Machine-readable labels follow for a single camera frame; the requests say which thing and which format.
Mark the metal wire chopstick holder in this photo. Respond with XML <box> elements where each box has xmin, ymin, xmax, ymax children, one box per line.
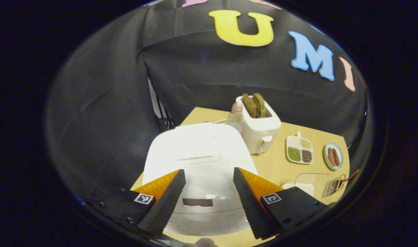
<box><xmin>323</xmin><ymin>174</ymin><xmax>347</xmax><ymax>198</ymax></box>

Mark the pale green plate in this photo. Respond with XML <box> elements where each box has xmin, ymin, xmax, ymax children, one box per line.
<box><xmin>323</xmin><ymin>141</ymin><xmax>344</xmax><ymax>171</ymax></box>

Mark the black backdrop cloth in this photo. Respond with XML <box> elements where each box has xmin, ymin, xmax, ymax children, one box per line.
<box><xmin>46</xmin><ymin>0</ymin><xmax>370</xmax><ymax>206</ymax></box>

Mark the brown wooden spoon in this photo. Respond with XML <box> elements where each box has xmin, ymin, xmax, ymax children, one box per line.
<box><xmin>337</xmin><ymin>168</ymin><xmax>360</xmax><ymax>184</ymax></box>

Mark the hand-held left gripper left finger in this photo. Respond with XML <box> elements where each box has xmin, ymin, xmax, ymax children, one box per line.
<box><xmin>92</xmin><ymin>169</ymin><xmax>186</xmax><ymax>237</ymax></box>

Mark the brown toast slice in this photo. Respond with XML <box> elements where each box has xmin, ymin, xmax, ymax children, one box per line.
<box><xmin>242</xmin><ymin>93</ymin><xmax>257</xmax><ymax>118</ymax></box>
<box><xmin>252</xmin><ymin>93</ymin><xmax>267</xmax><ymax>117</ymax></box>

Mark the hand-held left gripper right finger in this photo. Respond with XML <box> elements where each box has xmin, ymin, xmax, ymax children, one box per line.
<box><xmin>233</xmin><ymin>167</ymin><xmax>327</xmax><ymax>240</ymax></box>

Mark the backdrop stand frame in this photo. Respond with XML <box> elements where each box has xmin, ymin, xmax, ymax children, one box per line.
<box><xmin>148</xmin><ymin>78</ymin><xmax>177</xmax><ymax>130</ymax></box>

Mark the clear plastic bottle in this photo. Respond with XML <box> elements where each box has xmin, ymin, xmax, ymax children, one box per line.
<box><xmin>226</xmin><ymin>102</ymin><xmax>245</xmax><ymax>134</ymax></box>

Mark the white toaster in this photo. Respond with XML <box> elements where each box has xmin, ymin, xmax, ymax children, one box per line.
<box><xmin>236</xmin><ymin>93</ymin><xmax>282</xmax><ymax>155</ymax></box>

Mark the white rice cooker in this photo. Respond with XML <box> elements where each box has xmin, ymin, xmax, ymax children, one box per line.
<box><xmin>142</xmin><ymin>122</ymin><xmax>259</xmax><ymax>236</ymax></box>

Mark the white divided grain dish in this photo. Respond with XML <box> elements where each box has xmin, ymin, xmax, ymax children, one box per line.
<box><xmin>286</xmin><ymin>131</ymin><xmax>315</xmax><ymax>165</ymax></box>

